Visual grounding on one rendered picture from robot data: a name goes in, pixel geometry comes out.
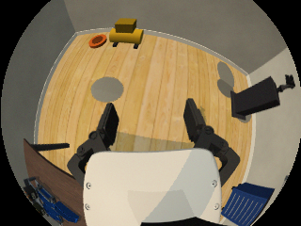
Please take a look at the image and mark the blue bin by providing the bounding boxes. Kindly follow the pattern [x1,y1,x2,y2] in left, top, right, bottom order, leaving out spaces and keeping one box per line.
[43,204,61,221]
[55,201,79,223]
[38,189,55,208]

